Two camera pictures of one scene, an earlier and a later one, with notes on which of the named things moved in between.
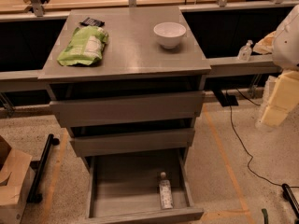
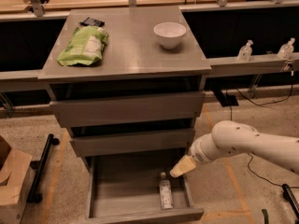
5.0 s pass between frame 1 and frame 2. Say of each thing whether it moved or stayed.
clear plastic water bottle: stayed
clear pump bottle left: stayed
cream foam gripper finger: moved
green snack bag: stayed
